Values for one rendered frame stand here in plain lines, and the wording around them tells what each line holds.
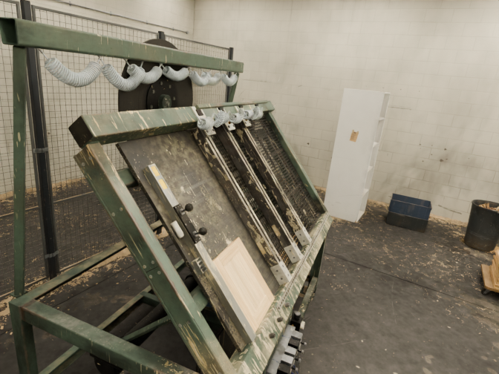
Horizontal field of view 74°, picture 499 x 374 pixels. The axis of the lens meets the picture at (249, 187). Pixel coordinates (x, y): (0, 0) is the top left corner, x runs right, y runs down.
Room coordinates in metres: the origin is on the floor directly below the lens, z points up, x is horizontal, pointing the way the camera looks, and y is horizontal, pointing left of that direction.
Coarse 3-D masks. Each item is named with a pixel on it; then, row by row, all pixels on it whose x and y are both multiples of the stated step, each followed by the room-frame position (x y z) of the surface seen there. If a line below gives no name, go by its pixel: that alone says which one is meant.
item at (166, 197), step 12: (144, 168) 1.47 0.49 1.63; (156, 168) 1.49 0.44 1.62; (156, 180) 1.44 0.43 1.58; (156, 192) 1.44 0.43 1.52; (168, 192) 1.45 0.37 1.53; (168, 204) 1.42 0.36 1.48; (180, 228) 1.39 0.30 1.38; (192, 252) 1.37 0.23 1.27; (204, 252) 1.38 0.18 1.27; (204, 264) 1.35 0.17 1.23; (216, 276) 1.34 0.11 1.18; (216, 288) 1.32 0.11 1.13; (228, 288) 1.35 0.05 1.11; (228, 300) 1.30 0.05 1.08; (228, 312) 1.30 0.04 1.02; (240, 312) 1.31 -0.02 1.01; (240, 324) 1.27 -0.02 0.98; (252, 336) 1.27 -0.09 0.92
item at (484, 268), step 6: (498, 252) 3.56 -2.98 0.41; (498, 258) 3.43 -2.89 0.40; (492, 264) 3.63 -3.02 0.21; (498, 264) 3.33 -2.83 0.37; (486, 270) 3.61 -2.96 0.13; (492, 270) 3.52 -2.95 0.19; (498, 270) 3.27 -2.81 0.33; (486, 276) 3.47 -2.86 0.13; (492, 276) 3.38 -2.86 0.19; (498, 276) 3.22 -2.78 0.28; (486, 282) 3.34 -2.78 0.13; (492, 282) 3.33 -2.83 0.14; (498, 282) 3.22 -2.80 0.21; (486, 288) 3.24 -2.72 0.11; (492, 288) 3.22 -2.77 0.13; (498, 288) 3.20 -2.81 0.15; (486, 294) 3.27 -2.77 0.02
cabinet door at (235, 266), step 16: (240, 240) 1.69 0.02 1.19; (224, 256) 1.51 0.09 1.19; (240, 256) 1.61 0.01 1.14; (224, 272) 1.43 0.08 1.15; (240, 272) 1.53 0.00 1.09; (256, 272) 1.63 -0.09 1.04; (240, 288) 1.45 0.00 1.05; (256, 288) 1.55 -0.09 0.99; (240, 304) 1.37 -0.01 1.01; (256, 304) 1.47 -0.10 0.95; (256, 320) 1.39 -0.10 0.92
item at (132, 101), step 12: (132, 60) 2.06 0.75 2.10; (144, 84) 2.16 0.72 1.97; (156, 84) 2.26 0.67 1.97; (168, 84) 2.38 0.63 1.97; (180, 84) 2.54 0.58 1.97; (120, 96) 1.97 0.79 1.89; (132, 96) 2.06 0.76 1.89; (144, 96) 2.16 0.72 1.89; (156, 96) 2.26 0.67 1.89; (168, 96) 2.32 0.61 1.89; (180, 96) 2.54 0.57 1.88; (192, 96) 2.70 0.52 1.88; (120, 108) 1.97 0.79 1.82; (132, 108) 2.06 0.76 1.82; (144, 108) 2.16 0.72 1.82; (156, 108) 2.26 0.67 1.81
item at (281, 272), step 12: (192, 108) 1.97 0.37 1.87; (216, 120) 1.97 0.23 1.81; (192, 132) 1.99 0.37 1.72; (204, 132) 1.97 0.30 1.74; (204, 144) 1.96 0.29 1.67; (204, 156) 1.96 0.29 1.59; (216, 156) 1.94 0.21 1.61; (216, 168) 1.93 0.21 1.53; (228, 168) 1.96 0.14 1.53; (228, 180) 1.90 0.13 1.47; (228, 192) 1.90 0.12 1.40; (240, 192) 1.91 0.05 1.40; (240, 204) 1.87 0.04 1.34; (240, 216) 1.86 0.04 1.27; (252, 216) 1.85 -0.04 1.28; (252, 228) 1.83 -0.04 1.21; (264, 240) 1.80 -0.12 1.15; (276, 252) 1.82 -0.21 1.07; (276, 264) 1.77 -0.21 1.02; (276, 276) 1.77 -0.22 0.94; (288, 276) 1.76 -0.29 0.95
